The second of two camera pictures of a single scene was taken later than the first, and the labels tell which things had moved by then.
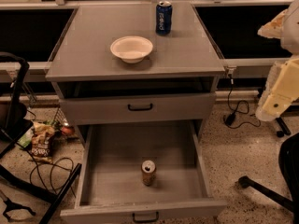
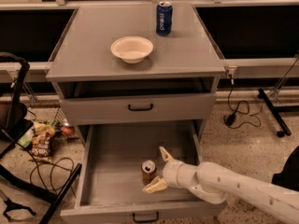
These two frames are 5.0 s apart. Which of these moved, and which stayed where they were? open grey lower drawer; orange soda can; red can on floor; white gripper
Moved: white gripper
Stayed: red can on floor; open grey lower drawer; orange soda can
